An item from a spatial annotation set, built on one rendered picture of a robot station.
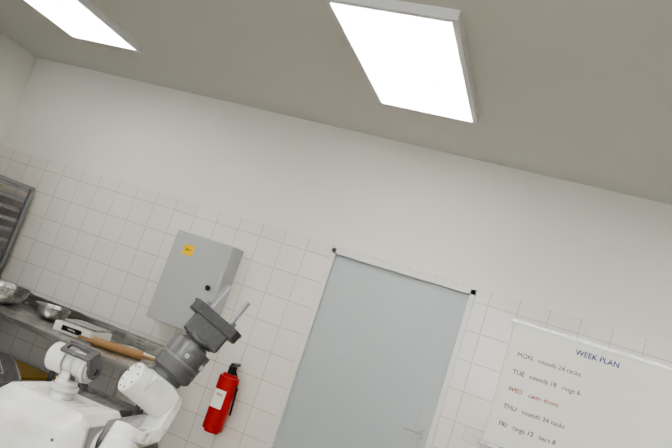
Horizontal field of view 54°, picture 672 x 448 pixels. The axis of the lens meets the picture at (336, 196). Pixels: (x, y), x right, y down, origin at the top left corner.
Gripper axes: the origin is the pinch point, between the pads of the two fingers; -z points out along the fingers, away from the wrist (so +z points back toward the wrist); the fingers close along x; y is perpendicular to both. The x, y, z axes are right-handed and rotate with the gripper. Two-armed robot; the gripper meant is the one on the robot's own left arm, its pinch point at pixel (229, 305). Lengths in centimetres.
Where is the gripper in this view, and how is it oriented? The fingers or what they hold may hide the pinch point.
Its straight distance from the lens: 142.6
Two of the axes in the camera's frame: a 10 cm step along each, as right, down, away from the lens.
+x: -7.4, -6.7, -0.7
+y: -2.9, 2.1, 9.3
